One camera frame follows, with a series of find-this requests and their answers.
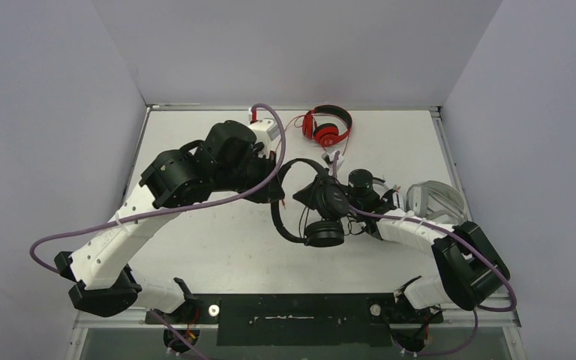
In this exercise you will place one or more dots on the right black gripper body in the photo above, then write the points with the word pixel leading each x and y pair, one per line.
pixel 328 199

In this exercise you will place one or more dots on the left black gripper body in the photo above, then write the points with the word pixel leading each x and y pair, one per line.
pixel 262 172

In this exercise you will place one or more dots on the black white striped headphones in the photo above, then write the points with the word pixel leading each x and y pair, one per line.
pixel 392 197

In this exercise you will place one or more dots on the grey white headphones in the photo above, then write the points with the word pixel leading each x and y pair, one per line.
pixel 436 201

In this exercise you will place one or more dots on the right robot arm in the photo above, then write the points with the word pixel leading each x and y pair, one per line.
pixel 471 275

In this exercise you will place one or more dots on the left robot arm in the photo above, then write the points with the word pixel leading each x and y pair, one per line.
pixel 234 157

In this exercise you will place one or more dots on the red headphones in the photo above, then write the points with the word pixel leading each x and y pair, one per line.
pixel 326 134

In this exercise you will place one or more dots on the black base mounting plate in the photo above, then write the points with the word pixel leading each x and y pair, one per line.
pixel 246 320

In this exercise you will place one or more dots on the aluminium frame rail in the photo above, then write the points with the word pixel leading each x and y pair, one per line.
pixel 229 245

